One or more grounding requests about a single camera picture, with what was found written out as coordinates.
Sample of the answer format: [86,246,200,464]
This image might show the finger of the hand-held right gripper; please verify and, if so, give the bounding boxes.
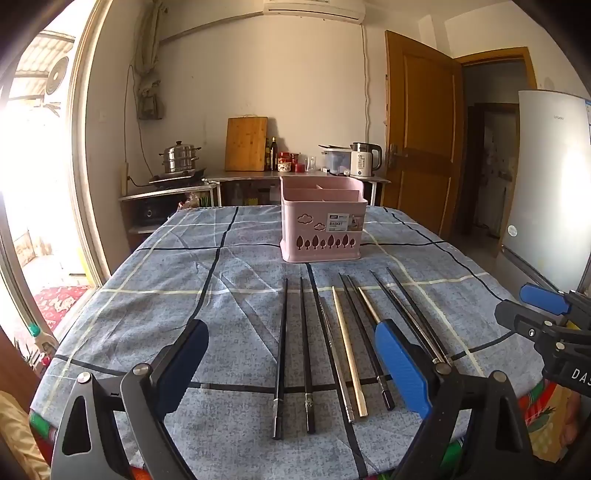
[519,284,591,324]
[495,300,591,370]

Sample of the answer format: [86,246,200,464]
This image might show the white electric kettle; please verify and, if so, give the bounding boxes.
[349,142,383,178]

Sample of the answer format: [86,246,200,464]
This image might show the white air conditioner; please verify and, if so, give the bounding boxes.
[263,0,366,25]

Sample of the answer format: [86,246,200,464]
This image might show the steel steamer pot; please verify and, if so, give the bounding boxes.
[159,142,202,175]

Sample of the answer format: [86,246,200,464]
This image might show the steel counter table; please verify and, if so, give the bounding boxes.
[203,168,392,208]

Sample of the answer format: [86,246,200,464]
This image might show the wooden door frame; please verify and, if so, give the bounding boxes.
[455,46,539,241]

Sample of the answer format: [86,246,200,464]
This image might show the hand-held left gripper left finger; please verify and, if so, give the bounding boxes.
[50,318,209,480]

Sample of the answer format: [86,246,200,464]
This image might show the white spray bottle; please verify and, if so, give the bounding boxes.
[25,323,61,365]

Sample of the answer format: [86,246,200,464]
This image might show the colourful plaid undercloth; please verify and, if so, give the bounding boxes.
[28,378,591,480]

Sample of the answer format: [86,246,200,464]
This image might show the brown wooden door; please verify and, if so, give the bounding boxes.
[385,30,465,241]

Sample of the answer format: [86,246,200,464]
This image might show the black kitchen appliance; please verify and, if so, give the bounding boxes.
[136,203,168,223]

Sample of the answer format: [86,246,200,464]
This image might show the bundled beige curtain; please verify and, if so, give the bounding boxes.
[136,0,167,121]

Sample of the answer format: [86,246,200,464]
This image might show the gas stove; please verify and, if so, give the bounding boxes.
[148,168,208,185]

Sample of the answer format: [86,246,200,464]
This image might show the low steel rack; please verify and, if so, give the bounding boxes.
[117,181,219,252]

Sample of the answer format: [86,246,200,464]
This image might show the clear plastic storage container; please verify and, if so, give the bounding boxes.
[320,145,354,176]

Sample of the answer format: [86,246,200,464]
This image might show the bamboo cutting board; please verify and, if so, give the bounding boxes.
[225,116,269,172]

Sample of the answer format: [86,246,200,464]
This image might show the red patterned rug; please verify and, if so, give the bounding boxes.
[34,285,93,333]

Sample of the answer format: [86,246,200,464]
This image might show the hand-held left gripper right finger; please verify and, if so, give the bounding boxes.
[373,319,536,480]

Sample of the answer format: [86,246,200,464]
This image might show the silver refrigerator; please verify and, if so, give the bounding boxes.
[496,90,591,296]

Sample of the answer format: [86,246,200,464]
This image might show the pink plastic utensil basket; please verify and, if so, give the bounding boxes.
[279,175,369,264]

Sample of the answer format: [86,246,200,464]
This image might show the blue checked tablecloth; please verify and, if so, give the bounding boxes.
[30,205,555,480]

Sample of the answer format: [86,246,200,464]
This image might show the air conditioner cable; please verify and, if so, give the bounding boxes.
[361,23,374,155]

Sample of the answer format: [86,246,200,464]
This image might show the yellow cloth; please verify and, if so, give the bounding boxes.
[0,390,51,480]

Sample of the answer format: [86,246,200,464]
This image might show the light wooden chopstick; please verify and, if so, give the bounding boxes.
[358,287,383,325]
[331,286,369,420]

